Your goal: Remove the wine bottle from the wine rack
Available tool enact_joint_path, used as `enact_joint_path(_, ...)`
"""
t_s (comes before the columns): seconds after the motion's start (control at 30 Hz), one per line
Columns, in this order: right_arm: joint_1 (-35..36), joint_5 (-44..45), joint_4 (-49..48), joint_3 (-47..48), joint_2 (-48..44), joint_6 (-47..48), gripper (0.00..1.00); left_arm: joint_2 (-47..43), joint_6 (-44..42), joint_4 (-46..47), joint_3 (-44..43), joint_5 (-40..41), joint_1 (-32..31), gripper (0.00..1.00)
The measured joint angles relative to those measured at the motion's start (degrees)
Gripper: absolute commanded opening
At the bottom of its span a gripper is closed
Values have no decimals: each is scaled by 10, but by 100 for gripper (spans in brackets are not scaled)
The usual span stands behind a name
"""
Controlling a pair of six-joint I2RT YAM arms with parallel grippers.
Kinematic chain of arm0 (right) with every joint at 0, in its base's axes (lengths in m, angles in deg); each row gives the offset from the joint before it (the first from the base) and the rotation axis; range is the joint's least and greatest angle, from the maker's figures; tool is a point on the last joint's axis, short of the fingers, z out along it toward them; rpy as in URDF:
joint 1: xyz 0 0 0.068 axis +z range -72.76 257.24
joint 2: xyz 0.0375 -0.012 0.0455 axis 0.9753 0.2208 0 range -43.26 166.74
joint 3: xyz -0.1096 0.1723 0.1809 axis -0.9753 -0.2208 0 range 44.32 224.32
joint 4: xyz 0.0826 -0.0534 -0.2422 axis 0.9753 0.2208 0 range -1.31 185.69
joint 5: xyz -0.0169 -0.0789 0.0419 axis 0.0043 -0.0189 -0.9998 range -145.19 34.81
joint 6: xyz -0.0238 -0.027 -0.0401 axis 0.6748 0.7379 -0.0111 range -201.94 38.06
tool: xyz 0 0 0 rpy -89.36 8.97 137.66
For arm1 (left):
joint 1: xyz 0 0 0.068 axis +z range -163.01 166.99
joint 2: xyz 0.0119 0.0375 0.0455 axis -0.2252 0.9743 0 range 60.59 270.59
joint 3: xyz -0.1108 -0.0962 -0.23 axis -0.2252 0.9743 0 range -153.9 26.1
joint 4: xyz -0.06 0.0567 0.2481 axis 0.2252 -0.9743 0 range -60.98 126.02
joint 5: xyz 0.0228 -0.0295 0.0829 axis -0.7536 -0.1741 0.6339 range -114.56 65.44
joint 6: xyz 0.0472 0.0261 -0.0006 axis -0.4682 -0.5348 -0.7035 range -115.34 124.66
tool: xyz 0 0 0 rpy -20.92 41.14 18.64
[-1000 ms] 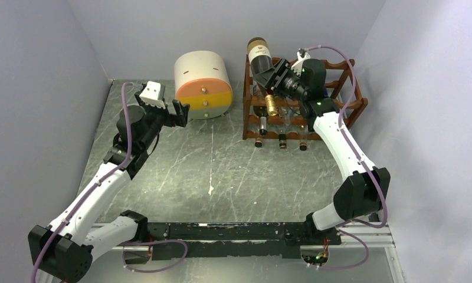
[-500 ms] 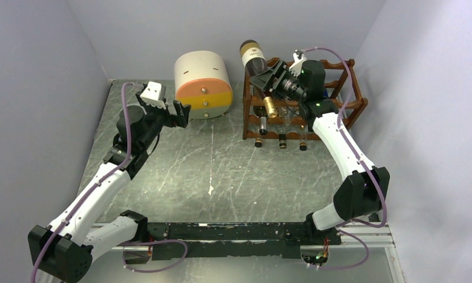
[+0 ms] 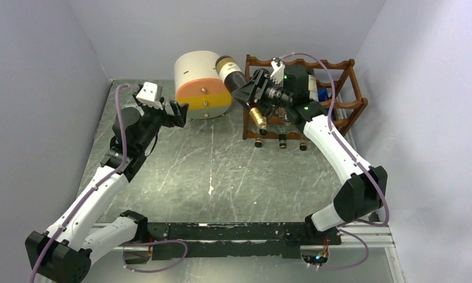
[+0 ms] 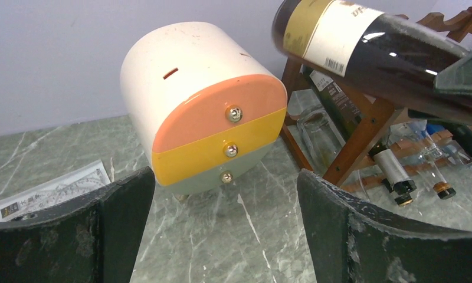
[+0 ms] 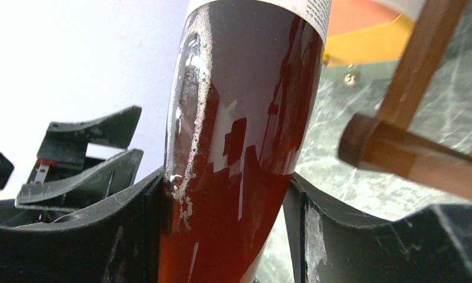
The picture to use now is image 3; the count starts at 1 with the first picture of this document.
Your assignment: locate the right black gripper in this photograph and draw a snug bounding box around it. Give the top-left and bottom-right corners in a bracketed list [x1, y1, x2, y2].
[232, 68, 293, 110]

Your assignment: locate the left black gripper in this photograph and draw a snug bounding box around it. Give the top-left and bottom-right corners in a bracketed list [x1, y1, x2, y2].
[137, 97, 189, 152]

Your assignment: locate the dark gold-capped wine bottle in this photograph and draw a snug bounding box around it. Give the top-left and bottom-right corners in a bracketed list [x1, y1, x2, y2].
[215, 55, 267, 129]

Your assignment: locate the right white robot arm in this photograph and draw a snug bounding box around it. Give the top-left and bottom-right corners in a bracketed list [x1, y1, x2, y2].
[216, 63, 388, 244]

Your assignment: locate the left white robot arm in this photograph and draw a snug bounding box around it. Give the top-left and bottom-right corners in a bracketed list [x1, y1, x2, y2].
[25, 101, 189, 282]

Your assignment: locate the dark wine bottle white label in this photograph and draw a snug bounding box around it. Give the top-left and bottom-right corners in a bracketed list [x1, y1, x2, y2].
[306, 68, 319, 102]

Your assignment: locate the bottom dark bottle middle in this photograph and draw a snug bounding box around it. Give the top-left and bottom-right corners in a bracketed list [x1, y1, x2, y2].
[278, 133, 288, 149]

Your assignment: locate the blue labelled clear bottle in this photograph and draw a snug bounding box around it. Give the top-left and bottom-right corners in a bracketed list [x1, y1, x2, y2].
[317, 88, 330, 114]

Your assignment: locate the brown wooden wine rack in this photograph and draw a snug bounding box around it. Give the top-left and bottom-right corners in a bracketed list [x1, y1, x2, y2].
[242, 54, 368, 142]

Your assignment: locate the white round drawer cabinet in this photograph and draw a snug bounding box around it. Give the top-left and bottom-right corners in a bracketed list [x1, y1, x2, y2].
[173, 51, 232, 120]

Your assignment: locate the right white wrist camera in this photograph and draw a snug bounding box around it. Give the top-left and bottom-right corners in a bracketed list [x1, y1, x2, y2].
[270, 57, 286, 85]

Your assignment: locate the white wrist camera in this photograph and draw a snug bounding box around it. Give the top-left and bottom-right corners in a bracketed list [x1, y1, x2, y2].
[270, 57, 286, 85]
[135, 81, 163, 110]

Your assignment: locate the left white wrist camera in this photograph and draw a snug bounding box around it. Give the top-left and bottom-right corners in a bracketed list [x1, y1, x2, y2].
[135, 81, 163, 110]

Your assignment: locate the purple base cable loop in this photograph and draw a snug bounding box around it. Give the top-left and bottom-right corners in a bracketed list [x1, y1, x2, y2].
[122, 239, 189, 274]

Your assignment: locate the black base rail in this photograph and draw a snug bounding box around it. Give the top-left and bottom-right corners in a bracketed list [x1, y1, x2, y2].
[148, 222, 342, 260]

